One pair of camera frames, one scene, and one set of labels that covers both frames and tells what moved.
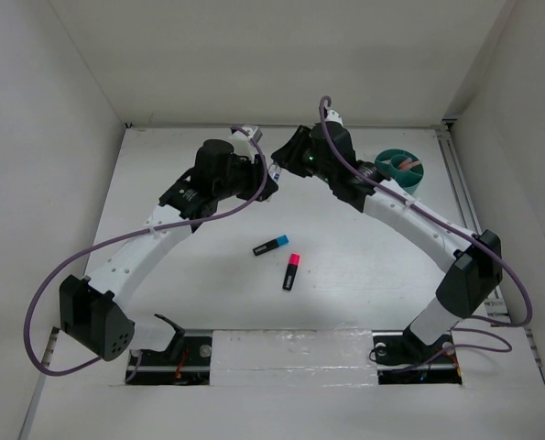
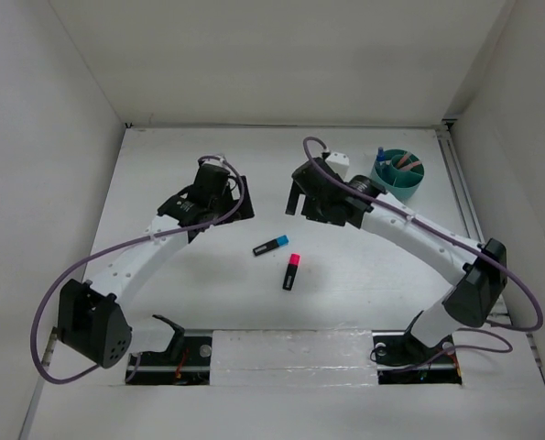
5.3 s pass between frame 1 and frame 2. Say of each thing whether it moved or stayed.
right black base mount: stayed
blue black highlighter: stayed
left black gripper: moved
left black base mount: stayed
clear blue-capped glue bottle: moved
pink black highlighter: stayed
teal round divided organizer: stayed
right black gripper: moved
